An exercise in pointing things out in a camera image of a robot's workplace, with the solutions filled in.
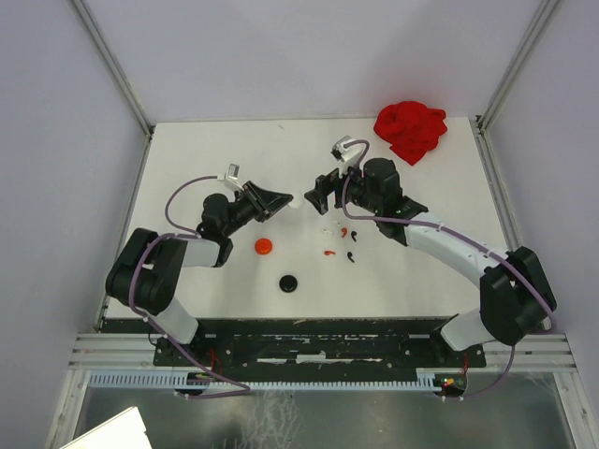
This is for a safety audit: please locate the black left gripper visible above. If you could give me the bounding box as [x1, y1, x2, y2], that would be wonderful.
[223, 181, 294, 237]

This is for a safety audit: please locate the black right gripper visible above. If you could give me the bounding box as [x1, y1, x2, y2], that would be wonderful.
[303, 157, 380, 216]

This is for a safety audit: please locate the white round earbud case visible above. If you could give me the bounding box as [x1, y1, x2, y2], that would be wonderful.
[287, 194, 304, 209]

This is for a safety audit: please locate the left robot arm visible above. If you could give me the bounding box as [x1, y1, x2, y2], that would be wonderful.
[105, 181, 294, 365]

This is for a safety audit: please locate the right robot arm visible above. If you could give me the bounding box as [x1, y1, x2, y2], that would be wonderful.
[304, 158, 557, 366]

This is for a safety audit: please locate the orange round earbud case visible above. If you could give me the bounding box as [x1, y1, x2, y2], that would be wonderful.
[255, 238, 273, 255]

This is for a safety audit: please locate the black round earbud case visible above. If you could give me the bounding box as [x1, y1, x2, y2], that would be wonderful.
[278, 274, 299, 293]

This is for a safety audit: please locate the red crumpled cloth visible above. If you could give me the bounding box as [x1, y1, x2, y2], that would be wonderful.
[373, 101, 447, 166]

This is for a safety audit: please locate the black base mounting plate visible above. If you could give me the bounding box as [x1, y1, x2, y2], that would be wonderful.
[154, 332, 487, 369]

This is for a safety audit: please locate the white paper sheet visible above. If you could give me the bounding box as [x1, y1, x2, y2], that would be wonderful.
[64, 407, 152, 449]

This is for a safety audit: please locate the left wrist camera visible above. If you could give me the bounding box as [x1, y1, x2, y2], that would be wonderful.
[224, 164, 243, 191]

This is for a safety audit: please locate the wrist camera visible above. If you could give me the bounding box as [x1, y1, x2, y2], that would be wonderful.
[224, 164, 243, 191]
[331, 136, 364, 178]

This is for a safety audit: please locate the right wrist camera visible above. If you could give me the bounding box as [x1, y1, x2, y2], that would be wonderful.
[331, 136, 364, 178]

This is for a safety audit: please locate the white slotted cable duct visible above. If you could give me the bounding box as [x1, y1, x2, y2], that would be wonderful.
[88, 367, 464, 389]

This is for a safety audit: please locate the left aluminium frame post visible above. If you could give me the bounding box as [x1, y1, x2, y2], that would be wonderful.
[68, 0, 153, 136]

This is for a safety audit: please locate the aluminium frame post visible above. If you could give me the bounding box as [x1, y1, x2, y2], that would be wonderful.
[476, 0, 562, 134]
[68, 0, 153, 136]

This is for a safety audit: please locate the aluminium front rail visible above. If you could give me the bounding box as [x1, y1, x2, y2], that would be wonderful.
[69, 334, 577, 373]

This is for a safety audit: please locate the right aluminium frame post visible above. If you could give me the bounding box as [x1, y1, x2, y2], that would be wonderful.
[476, 0, 562, 134]

